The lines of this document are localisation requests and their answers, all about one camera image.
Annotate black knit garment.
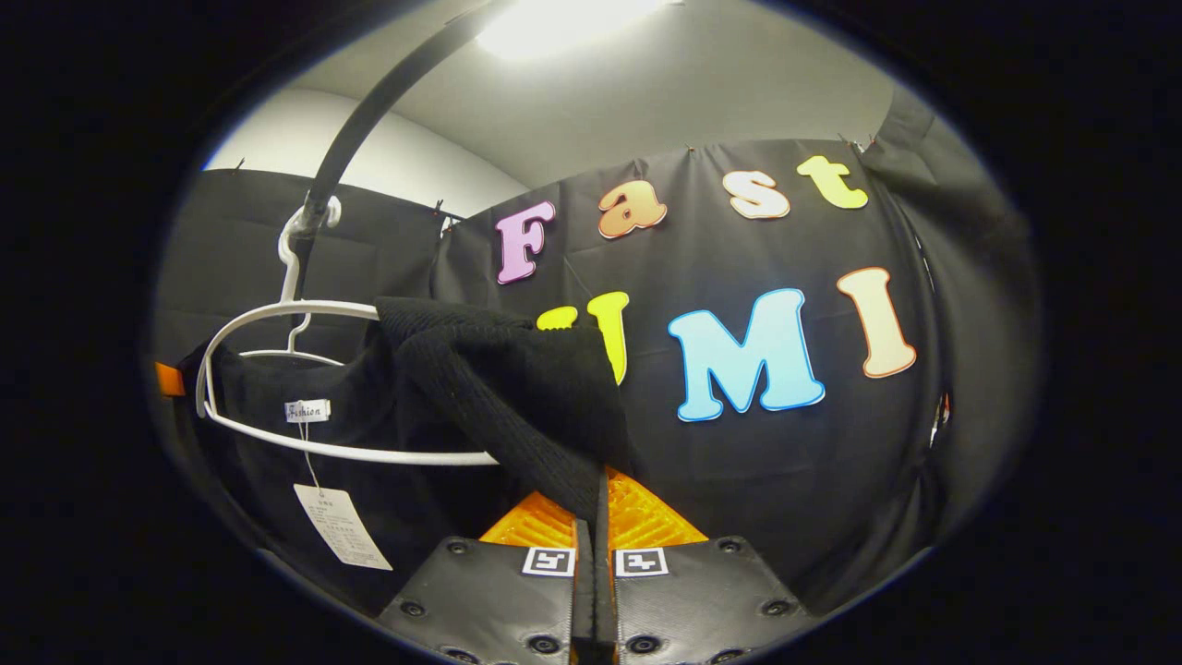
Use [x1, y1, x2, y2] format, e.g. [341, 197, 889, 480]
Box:
[175, 296, 640, 618]

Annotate white plastic hanger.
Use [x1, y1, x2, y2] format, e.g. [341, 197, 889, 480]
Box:
[194, 196, 501, 467]
[238, 312, 344, 368]

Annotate black metal clothes rack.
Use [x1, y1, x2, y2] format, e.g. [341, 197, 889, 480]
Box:
[297, 0, 509, 243]

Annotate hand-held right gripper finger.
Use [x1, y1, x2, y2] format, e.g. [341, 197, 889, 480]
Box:
[596, 466, 820, 665]
[377, 490, 598, 665]

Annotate black backdrop cloth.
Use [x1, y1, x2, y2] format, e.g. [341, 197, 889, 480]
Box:
[152, 83, 1040, 615]

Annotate large ceiling light panel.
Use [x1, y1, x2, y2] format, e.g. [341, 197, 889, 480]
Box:
[473, 0, 670, 64]

